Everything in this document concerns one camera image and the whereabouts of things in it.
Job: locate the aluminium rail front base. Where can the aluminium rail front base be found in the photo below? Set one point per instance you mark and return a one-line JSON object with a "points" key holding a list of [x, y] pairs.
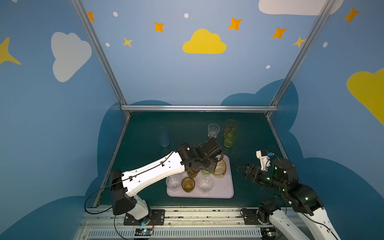
{"points": [[205, 223]]}

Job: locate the frosted blue tall cup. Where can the frosted blue tall cup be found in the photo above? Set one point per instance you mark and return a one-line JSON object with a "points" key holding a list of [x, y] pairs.
{"points": [[163, 136]]}

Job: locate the aluminium frame right post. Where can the aluminium frame right post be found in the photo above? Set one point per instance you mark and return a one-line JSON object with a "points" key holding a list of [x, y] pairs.
{"points": [[305, 48]]}

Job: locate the green circuit board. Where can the green circuit board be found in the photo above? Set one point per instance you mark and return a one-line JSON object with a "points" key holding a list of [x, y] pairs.
{"points": [[143, 232], [268, 233]]}

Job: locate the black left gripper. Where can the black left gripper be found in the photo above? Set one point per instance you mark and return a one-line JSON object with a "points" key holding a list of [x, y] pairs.
{"points": [[211, 152]]}

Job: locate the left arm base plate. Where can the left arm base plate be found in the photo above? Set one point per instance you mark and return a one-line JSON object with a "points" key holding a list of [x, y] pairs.
{"points": [[154, 217]]}

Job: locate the dark amber dimpled glass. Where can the dark amber dimpled glass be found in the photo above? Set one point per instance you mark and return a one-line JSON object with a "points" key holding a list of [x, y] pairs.
{"points": [[192, 173], [188, 184]]}

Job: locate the tall green yellow glass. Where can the tall green yellow glass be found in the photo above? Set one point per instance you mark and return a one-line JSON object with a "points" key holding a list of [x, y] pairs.
{"points": [[231, 127]]}

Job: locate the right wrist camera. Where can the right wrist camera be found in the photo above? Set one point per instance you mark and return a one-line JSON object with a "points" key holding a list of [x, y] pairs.
{"points": [[265, 159]]}

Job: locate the lilac plastic tray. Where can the lilac plastic tray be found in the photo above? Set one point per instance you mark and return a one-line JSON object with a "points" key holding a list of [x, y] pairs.
{"points": [[222, 187]]}

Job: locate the tall green glass front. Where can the tall green glass front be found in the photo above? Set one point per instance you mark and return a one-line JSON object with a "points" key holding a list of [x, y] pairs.
{"points": [[230, 136]]}

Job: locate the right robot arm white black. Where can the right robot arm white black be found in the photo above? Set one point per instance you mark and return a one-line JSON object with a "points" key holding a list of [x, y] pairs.
{"points": [[302, 198]]}

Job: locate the aluminium frame horizontal bar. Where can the aluminium frame horizontal bar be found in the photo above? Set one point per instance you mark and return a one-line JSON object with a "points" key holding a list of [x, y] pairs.
{"points": [[160, 108]]}

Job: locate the aluminium frame post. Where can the aluminium frame post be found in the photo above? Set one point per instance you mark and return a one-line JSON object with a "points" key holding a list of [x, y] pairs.
{"points": [[87, 24], [305, 48]]}

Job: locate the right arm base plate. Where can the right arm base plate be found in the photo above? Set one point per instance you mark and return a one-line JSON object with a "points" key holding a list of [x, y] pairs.
{"points": [[254, 216]]}

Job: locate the clear faceted glass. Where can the clear faceted glass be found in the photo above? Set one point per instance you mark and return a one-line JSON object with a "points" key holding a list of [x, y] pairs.
{"points": [[173, 182], [206, 184]]}

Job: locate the pale green small glass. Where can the pale green small glass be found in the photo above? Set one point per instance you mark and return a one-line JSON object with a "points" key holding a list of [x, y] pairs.
{"points": [[205, 172]]}

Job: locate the yellow amber smooth glass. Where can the yellow amber smooth glass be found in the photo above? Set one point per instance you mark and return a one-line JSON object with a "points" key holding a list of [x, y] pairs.
{"points": [[220, 169]]}

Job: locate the right green circuit board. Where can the right green circuit board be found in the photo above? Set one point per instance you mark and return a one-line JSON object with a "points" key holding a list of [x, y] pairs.
{"points": [[268, 233]]}

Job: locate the aluminium frame left post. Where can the aluminium frame left post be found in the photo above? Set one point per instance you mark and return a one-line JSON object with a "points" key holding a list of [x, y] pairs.
{"points": [[87, 24]]}

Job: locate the left green circuit board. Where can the left green circuit board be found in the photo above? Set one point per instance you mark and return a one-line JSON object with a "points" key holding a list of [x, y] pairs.
{"points": [[143, 232]]}

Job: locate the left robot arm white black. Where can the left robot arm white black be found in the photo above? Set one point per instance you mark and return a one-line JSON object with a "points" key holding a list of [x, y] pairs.
{"points": [[125, 186]]}

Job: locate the clear smooth glass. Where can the clear smooth glass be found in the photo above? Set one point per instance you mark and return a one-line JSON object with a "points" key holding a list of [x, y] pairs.
{"points": [[213, 130]]}

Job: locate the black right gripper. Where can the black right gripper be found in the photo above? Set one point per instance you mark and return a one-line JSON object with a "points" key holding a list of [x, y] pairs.
{"points": [[253, 173]]}

